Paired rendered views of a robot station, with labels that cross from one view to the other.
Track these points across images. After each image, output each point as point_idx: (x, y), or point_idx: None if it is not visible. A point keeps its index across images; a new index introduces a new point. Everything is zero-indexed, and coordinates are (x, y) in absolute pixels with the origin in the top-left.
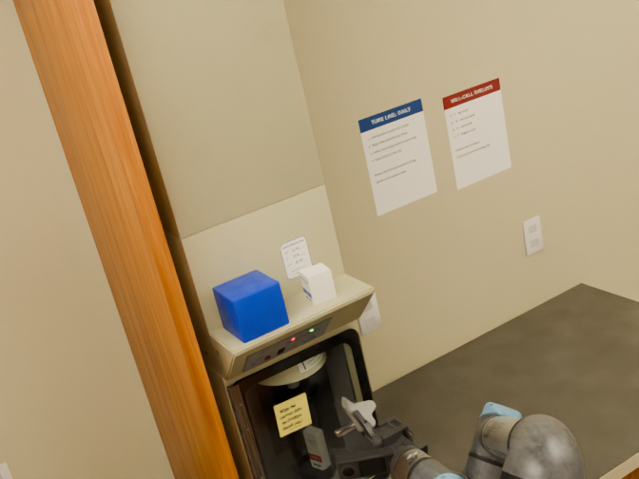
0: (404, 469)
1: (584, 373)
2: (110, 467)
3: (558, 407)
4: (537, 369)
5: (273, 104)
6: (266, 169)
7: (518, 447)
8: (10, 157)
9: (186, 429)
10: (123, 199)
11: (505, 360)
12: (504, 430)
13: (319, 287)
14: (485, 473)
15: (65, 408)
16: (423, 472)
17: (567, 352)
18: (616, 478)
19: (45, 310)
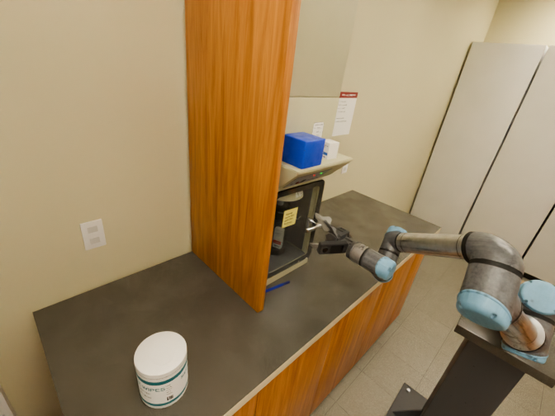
0: (358, 252)
1: (369, 223)
2: (160, 232)
3: (365, 235)
4: (349, 219)
5: (339, 36)
6: (324, 75)
7: (493, 246)
8: (150, 19)
9: (234, 215)
10: (262, 52)
11: (334, 214)
12: (438, 238)
13: (332, 150)
14: (392, 259)
15: (144, 193)
16: (372, 255)
17: (358, 214)
18: (398, 267)
19: (147, 130)
